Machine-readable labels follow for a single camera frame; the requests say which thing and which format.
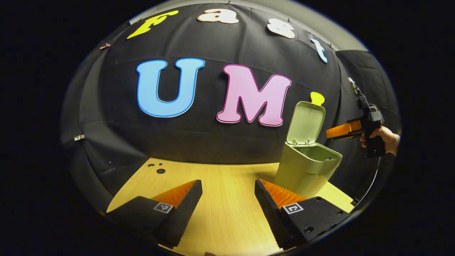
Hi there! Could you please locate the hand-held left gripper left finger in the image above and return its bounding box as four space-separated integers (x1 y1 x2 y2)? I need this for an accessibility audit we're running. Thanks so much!
106 180 203 249

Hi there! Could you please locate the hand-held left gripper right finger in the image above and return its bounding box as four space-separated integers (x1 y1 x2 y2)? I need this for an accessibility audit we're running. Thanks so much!
255 180 354 249

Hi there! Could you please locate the green desktop garbage bin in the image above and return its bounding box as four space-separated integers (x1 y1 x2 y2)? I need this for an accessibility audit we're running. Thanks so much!
274 101 343 199

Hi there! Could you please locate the wooden desktop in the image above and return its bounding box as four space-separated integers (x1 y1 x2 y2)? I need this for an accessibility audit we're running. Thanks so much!
106 158 356 256

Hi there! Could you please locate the black backdrop cloth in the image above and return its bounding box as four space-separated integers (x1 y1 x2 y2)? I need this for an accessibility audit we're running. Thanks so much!
60 3 402 214

